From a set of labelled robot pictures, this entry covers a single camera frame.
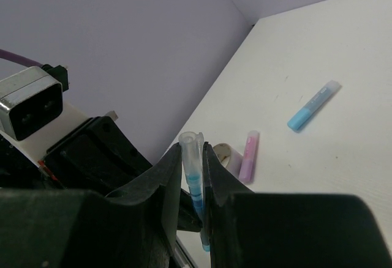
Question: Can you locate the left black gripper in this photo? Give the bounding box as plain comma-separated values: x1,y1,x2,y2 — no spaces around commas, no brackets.
1,116,152,195

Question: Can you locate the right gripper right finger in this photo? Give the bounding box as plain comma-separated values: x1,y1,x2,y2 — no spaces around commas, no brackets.
202,144,391,267

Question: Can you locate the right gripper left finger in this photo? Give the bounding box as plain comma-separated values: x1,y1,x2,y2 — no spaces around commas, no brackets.
1,144,181,267

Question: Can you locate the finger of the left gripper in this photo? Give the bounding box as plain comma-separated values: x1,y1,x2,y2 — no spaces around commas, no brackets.
179,189,202,222
177,214,203,233

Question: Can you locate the blue pen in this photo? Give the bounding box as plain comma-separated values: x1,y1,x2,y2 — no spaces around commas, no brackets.
186,174,210,252

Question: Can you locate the clear pen cap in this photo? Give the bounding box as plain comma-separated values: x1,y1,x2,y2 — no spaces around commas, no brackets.
178,132,204,200

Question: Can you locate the pink purple highlighter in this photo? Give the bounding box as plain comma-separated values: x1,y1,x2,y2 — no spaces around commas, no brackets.
238,130,260,184

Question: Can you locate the large grey tape roll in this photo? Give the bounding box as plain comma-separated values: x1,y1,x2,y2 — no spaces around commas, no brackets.
213,143,243,178

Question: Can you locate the blue highlighter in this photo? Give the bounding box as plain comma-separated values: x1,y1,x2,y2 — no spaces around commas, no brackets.
287,80,341,132

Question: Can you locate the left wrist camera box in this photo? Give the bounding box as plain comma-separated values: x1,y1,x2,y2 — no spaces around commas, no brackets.
0,67,88,162

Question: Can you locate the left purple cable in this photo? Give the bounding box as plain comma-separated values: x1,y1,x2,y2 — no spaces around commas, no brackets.
0,48,43,67

